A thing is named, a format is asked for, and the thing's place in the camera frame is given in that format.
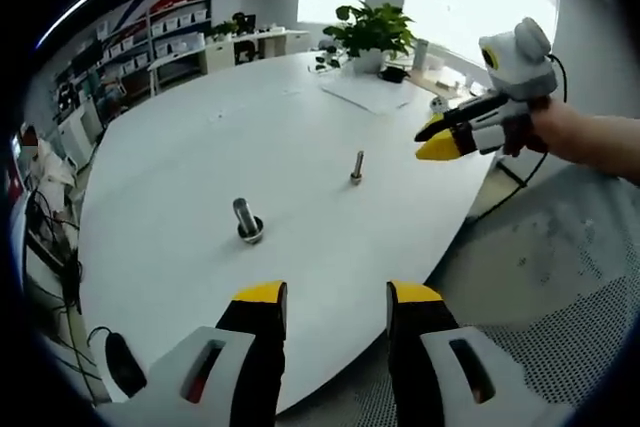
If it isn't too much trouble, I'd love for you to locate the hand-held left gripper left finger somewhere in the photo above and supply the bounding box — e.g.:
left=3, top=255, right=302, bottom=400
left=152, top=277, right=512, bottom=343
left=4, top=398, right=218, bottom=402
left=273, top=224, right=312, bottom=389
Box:
left=99, top=280, right=289, bottom=427

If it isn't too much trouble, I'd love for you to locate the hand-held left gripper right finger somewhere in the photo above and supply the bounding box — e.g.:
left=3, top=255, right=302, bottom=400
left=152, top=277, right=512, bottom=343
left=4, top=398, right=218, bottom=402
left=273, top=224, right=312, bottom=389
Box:
left=385, top=279, right=571, bottom=427

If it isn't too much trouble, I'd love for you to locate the black washer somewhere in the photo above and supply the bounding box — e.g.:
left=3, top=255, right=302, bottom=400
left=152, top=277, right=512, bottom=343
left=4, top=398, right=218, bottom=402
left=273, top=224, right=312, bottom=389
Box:
left=236, top=215, right=265, bottom=240

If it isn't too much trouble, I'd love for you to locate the large steel threaded stud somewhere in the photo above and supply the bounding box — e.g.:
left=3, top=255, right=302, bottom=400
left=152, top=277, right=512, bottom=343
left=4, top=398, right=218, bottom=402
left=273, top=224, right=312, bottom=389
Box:
left=231, top=196, right=265, bottom=245

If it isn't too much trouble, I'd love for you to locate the person's right hand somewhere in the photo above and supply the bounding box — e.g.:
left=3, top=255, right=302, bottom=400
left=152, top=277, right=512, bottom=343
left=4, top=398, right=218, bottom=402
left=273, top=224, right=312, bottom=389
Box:
left=502, top=96, right=581, bottom=161

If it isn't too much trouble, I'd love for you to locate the grey cylindrical container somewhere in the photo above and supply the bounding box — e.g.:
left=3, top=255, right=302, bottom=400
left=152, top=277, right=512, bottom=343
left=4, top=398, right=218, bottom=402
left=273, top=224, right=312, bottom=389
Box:
left=412, top=38, right=431, bottom=71

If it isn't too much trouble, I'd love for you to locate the small black device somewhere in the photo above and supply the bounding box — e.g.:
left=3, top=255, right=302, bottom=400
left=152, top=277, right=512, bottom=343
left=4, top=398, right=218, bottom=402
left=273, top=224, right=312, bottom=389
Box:
left=377, top=66, right=411, bottom=83

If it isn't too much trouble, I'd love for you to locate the white paper sheet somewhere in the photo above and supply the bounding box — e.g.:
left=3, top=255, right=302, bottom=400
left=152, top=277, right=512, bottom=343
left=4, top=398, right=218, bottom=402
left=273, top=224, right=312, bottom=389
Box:
left=319, top=74, right=419, bottom=116

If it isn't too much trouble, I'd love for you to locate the potted green plant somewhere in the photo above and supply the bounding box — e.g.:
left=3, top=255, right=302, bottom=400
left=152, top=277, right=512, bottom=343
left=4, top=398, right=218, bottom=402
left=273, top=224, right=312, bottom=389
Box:
left=322, top=0, right=417, bottom=74

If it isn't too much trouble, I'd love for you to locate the grey mesh chair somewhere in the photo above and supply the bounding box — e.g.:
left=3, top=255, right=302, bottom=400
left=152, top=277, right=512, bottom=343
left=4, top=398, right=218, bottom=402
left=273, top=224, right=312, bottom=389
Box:
left=424, top=166, right=636, bottom=408

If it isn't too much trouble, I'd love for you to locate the low white cabinet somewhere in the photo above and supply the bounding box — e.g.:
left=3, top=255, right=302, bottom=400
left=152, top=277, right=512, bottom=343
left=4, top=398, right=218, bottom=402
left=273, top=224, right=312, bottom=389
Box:
left=204, top=26, right=311, bottom=73

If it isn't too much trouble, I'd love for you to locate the storage shelf with white bins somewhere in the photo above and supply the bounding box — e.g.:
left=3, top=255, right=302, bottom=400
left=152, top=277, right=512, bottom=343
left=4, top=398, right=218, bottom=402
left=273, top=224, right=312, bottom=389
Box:
left=94, top=0, right=214, bottom=93

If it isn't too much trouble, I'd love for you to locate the right hand-held gripper cable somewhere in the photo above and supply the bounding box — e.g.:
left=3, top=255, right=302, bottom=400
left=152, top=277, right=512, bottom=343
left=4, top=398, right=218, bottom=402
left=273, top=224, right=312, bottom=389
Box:
left=467, top=51, right=569, bottom=221

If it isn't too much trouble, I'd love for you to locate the black corded device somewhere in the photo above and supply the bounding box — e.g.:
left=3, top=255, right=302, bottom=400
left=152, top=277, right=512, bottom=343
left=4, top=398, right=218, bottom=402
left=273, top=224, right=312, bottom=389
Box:
left=87, top=325, right=150, bottom=398

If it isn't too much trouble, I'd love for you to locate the tangle of black cables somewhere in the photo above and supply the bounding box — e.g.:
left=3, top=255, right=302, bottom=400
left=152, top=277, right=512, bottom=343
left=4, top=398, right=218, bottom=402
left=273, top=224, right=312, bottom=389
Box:
left=24, top=186, right=86, bottom=318

